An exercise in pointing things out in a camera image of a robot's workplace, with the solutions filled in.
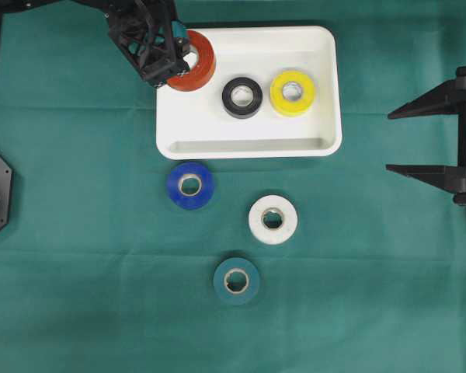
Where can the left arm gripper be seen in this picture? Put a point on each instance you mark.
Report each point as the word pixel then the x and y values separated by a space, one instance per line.
pixel 151 38

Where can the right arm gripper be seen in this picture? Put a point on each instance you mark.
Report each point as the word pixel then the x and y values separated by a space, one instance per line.
pixel 448 98

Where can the orange tape roll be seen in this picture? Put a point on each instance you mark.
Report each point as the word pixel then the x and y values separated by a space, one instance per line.
pixel 201 73

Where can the black tape roll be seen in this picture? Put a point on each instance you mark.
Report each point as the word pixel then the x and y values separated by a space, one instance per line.
pixel 242 98

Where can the yellow tape roll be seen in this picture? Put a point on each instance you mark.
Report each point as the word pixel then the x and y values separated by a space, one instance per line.
pixel 292 93

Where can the white plastic tray case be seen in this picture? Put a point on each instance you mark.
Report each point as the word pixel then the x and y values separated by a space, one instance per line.
pixel 195 125

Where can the blue tape roll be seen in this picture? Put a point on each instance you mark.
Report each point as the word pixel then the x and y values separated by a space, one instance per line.
pixel 190 185

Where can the white tape roll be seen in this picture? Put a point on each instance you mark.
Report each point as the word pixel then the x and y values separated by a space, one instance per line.
pixel 272 219

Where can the teal tape roll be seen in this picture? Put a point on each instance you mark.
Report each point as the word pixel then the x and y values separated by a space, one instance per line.
pixel 236 281

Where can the green table cloth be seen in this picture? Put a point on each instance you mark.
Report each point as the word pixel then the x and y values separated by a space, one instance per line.
pixel 101 272

